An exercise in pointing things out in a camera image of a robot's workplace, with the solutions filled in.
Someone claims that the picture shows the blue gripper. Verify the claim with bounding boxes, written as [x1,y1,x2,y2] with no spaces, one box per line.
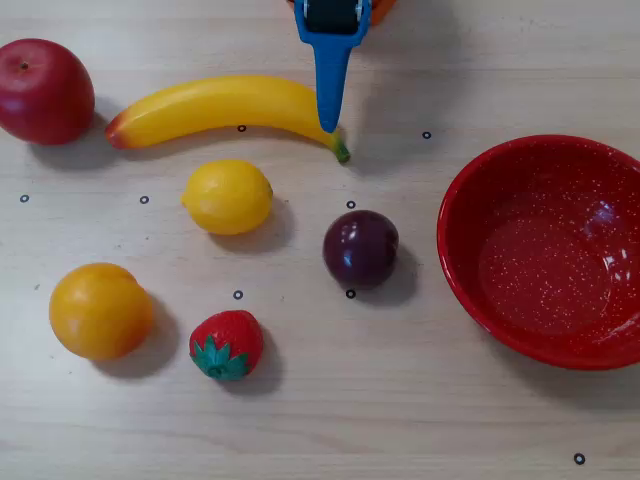
[293,0,374,134]

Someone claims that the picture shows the yellow toy lemon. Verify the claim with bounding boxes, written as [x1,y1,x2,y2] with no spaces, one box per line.
[180,159,274,236]

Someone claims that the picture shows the orange robot base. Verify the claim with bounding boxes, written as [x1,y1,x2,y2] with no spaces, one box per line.
[370,0,400,25]

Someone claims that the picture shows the red speckled bowl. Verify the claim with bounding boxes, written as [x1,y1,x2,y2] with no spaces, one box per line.
[436,134,640,372]

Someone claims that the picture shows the yellow toy banana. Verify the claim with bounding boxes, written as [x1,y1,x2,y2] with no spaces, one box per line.
[104,74,351,164]

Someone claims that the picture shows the dark purple toy plum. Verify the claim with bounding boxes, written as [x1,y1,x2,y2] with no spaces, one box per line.
[322,209,400,290]

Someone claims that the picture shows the red toy strawberry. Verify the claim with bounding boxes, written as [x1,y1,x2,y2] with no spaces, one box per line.
[188,309,265,382]

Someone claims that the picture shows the red toy apple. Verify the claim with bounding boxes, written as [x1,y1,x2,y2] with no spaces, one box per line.
[0,38,96,147]

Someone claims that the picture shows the orange toy peach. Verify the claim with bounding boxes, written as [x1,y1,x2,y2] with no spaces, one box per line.
[48,262,155,362]

